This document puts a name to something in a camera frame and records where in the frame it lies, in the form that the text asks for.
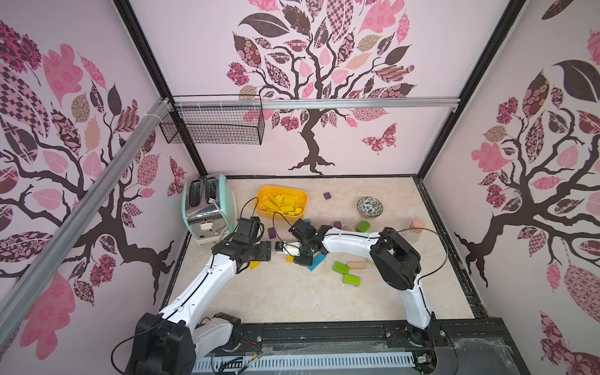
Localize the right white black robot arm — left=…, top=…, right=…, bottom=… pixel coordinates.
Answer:
left=275, top=220, right=434, bottom=347

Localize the teal long block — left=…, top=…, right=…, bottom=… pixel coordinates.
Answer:
left=308, top=253, right=327, bottom=272

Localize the aluminium rail back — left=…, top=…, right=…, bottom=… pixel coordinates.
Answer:
left=174, top=97, right=460, bottom=110

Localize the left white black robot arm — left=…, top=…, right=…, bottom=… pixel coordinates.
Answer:
left=111, top=217, right=264, bottom=374

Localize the yellow plastic tray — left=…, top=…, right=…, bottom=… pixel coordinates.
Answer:
left=257, top=185, right=309, bottom=221

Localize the black wire basket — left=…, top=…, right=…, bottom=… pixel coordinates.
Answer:
left=160, top=94, right=266, bottom=145

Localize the mint chrome toaster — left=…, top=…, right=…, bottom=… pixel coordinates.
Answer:
left=181, top=173, right=238, bottom=245

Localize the green block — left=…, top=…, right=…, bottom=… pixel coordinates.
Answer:
left=343, top=274, right=361, bottom=287
left=332, top=262, right=349, bottom=275
left=356, top=220, right=371, bottom=233

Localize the aluminium rail left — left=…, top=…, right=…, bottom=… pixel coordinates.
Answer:
left=0, top=97, right=172, bottom=338

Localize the wooden beige flat block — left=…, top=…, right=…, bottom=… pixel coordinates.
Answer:
left=346, top=261, right=367, bottom=270

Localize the green block far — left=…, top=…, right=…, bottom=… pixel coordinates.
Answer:
left=356, top=220, right=371, bottom=233

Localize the white slotted cable duct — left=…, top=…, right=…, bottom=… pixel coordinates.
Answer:
left=192, top=352, right=415, bottom=374

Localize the aluminium rail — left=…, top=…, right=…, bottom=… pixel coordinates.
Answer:
left=174, top=97, right=460, bottom=110
left=0, top=97, right=172, bottom=338

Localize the black base frame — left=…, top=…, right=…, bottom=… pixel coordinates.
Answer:
left=196, top=314, right=528, bottom=374

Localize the green block front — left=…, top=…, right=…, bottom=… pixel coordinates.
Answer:
left=343, top=274, right=361, bottom=287

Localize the patterned ceramic bowl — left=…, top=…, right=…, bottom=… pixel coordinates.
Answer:
left=357, top=197, right=384, bottom=219

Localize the green block centre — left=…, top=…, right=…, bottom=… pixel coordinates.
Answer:
left=332, top=262, right=349, bottom=275

